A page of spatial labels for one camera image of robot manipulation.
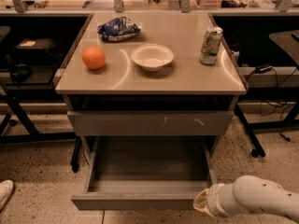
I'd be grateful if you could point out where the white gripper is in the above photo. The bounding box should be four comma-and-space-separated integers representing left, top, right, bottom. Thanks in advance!
192, 183, 238, 217

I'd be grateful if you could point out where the grey drawer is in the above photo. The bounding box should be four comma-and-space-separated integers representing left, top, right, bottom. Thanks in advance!
67, 111, 234, 136
72, 136, 217, 211

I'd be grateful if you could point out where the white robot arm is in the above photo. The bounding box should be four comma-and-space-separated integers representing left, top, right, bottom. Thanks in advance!
192, 175, 299, 223

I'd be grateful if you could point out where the grey top drawer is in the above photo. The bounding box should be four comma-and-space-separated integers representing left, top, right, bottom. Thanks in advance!
67, 111, 234, 136

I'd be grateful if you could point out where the grey cabinet with tabletop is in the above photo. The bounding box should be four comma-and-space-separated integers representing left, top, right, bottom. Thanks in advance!
56, 11, 247, 150

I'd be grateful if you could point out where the white bowl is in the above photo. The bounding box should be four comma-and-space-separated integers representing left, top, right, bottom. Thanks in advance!
131, 44, 174, 72

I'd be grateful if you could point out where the green white drink can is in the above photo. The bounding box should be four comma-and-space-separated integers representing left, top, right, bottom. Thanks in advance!
199, 26, 223, 64

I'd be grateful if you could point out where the orange fruit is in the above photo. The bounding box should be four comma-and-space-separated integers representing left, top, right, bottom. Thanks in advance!
81, 47, 106, 70

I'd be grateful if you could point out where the blue crumpled chip bag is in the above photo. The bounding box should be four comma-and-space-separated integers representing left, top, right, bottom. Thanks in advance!
97, 17, 140, 42

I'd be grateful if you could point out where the white shoe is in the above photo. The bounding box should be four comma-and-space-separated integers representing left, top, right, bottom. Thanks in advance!
0, 180, 14, 211

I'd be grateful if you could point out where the black box under desk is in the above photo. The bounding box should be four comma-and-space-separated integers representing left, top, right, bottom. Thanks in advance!
13, 38, 62, 84

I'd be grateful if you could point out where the black power adapter with cable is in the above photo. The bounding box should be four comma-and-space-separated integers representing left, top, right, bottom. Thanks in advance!
246, 63, 299, 117

